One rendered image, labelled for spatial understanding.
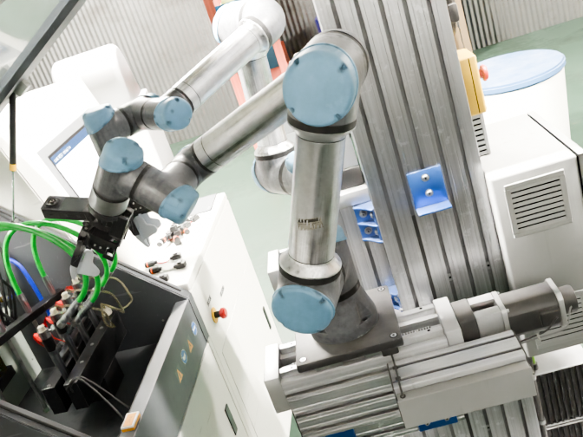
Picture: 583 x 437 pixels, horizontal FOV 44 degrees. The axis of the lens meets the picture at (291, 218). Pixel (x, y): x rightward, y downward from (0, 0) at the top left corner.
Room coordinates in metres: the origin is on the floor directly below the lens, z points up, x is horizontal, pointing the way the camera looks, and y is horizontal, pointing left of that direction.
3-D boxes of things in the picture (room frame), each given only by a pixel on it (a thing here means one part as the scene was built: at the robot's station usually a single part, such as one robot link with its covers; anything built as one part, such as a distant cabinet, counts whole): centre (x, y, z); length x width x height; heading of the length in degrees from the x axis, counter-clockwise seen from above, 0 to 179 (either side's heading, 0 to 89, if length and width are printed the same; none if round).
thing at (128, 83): (5.56, 1.06, 0.69); 0.76 x 0.62 x 1.37; 175
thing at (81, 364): (1.75, 0.65, 0.91); 0.34 x 0.10 x 0.15; 168
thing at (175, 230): (2.32, 0.38, 1.01); 0.23 x 0.11 x 0.06; 168
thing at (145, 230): (1.67, 0.35, 1.26); 0.06 x 0.03 x 0.09; 78
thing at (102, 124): (1.68, 0.34, 1.53); 0.09 x 0.08 x 0.11; 125
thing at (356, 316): (1.33, -0.03, 1.09); 0.15 x 0.15 x 0.10
